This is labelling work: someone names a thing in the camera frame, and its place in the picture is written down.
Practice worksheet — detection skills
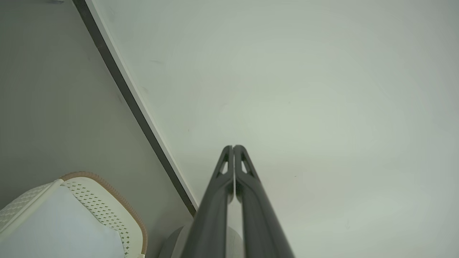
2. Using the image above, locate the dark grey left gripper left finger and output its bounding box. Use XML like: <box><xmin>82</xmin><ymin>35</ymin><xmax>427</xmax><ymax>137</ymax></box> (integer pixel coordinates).
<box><xmin>180</xmin><ymin>145</ymin><xmax>235</xmax><ymax>258</ymax></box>

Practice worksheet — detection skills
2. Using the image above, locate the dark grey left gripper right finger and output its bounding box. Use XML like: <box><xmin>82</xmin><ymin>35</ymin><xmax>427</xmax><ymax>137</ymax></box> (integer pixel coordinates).
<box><xmin>234</xmin><ymin>144</ymin><xmax>295</xmax><ymax>258</ymax></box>

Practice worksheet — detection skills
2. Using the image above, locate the white perforated laundry basket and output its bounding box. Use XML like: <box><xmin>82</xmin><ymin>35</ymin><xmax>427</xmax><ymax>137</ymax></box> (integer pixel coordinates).
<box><xmin>0</xmin><ymin>171</ymin><xmax>148</xmax><ymax>258</ymax></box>

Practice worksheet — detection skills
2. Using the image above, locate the white and black baseboard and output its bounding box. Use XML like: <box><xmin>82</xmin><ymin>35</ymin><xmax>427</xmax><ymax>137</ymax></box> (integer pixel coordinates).
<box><xmin>73</xmin><ymin>0</ymin><xmax>200</xmax><ymax>217</ymax></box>

